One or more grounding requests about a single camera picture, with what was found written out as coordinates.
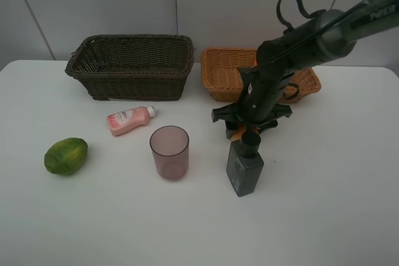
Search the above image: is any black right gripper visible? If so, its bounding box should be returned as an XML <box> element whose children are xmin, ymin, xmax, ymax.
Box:
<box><xmin>211</xmin><ymin>66</ymin><xmax>292</xmax><ymax>138</ymax></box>

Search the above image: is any red yellow peach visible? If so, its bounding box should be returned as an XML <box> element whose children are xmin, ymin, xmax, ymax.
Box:
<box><xmin>230</xmin><ymin>125</ymin><xmax>259</xmax><ymax>141</ymax></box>

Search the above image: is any dark grey pump bottle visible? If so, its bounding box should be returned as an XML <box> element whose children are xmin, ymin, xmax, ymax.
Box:
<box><xmin>226</xmin><ymin>131</ymin><xmax>264</xmax><ymax>197</ymax></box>

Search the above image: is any translucent purple plastic cup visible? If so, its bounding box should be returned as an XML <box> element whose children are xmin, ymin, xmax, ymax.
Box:
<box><xmin>150</xmin><ymin>125</ymin><xmax>190</xmax><ymax>181</ymax></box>

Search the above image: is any pink lotion bottle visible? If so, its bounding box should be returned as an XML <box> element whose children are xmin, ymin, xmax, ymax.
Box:
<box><xmin>107</xmin><ymin>106</ymin><xmax>156</xmax><ymax>136</ymax></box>

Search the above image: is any green papaya fruit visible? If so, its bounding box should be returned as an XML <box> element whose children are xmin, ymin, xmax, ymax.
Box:
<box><xmin>44</xmin><ymin>138</ymin><xmax>89</xmax><ymax>176</ymax></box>

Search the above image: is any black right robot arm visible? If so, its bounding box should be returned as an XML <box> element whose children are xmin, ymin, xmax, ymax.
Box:
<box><xmin>211</xmin><ymin>0</ymin><xmax>398</xmax><ymax>138</ymax></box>

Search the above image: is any tan wicker basket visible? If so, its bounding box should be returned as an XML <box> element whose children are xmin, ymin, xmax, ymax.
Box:
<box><xmin>201</xmin><ymin>47</ymin><xmax>322</xmax><ymax>104</ymax></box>

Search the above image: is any dark brown wicker basket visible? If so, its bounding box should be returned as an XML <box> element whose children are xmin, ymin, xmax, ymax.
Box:
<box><xmin>65</xmin><ymin>34</ymin><xmax>194</xmax><ymax>102</ymax></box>

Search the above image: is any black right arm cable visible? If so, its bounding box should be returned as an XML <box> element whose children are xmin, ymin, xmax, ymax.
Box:
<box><xmin>276</xmin><ymin>0</ymin><xmax>328</xmax><ymax>102</ymax></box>

